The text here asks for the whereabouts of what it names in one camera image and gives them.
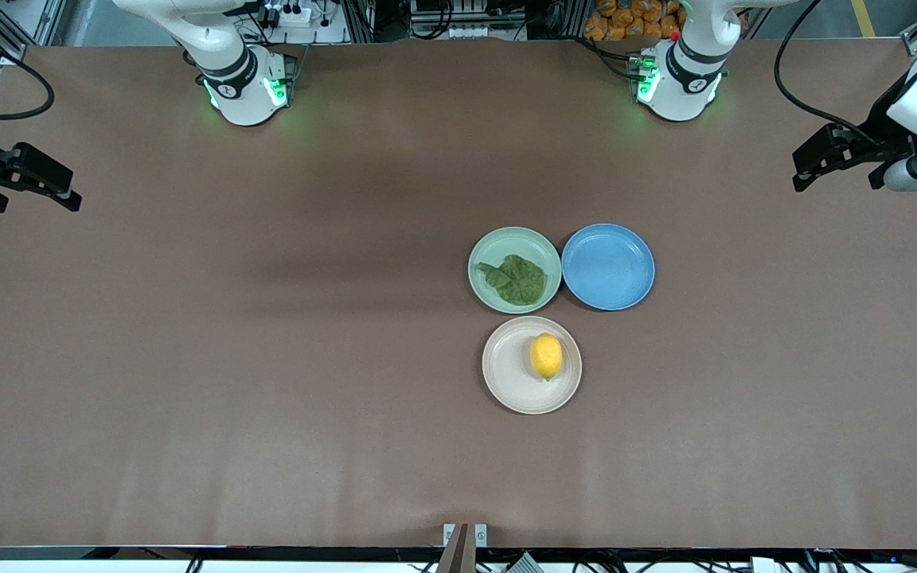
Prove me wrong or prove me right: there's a light green plate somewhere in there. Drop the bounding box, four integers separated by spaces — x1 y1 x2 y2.
467 227 563 314

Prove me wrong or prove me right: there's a white power strip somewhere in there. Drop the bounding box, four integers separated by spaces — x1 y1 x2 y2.
256 2 314 29

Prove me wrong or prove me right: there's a yellow lemon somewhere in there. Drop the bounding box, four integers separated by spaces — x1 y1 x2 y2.
529 333 564 382

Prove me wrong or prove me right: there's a beige plate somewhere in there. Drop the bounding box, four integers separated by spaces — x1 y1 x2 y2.
482 316 583 415

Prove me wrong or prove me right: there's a blue plate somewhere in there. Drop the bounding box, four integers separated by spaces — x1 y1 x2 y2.
560 223 657 311

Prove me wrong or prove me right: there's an orange snack bag pile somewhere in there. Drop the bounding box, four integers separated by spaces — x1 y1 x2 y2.
583 0 684 42

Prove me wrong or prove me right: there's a green lettuce leaf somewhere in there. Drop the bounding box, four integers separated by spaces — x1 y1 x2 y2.
474 254 548 306

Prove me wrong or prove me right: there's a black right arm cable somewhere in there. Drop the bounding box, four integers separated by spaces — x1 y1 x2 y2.
0 25 56 123

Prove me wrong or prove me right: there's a metal camera post bracket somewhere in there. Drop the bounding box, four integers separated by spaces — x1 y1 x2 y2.
435 522 489 573

